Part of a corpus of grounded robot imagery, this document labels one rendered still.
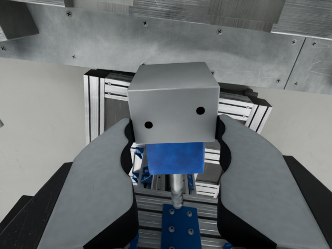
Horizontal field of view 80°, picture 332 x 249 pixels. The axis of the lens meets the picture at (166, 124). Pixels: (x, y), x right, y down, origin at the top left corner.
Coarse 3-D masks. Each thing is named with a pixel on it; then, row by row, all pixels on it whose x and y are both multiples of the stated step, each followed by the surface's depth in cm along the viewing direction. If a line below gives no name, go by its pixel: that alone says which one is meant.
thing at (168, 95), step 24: (144, 72) 13; (168, 72) 13; (192, 72) 13; (144, 96) 11; (168, 96) 11; (192, 96) 11; (216, 96) 11; (144, 120) 12; (168, 120) 12; (192, 120) 11; (168, 144) 14; (192, 144) 14; (168, 168) 15; (192, 168) 15
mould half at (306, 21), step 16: (16, 0) 15; (32, 0) 15; (48, 0) 14; (144, 0) 14; (160, 0) 14; (176, 0) 14; (192, 0) 14; (208, 0) 14; (288, 0) 14; (304, 0) 14; (320, 0) 14; (144, 16) 15; (160, 16) 15; (176, 16) 15; (192, 16) 15; (208, 16) 15; (288, 16) 15; (304, 16) 15; (320, 16) 15; (272, 32) 15; (288, 32) 15; (304, 32) 15; (320, 32) 15
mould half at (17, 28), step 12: (0, 0) 19; (0, 12) 19; (12, 12) 20; (24, 12) 22; (0, 24) 19; (12, 24) 20; (24, 24) 22; (0, 36) 19; (12, 36) 20; (24, 36) 21
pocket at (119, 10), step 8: (64, 0) 15; (72, 0) 16; (80, 0) 16; (88, 0) 16; (96, 0) 17; (104, 0) 17; (112, 0) 17; (120, 0) 17; (128, 0) 17; (88, 8) 16; (96, 8) 16; (104, 8) 16; (112, 8) 16; (120, 8) 16; (128, 8) 16
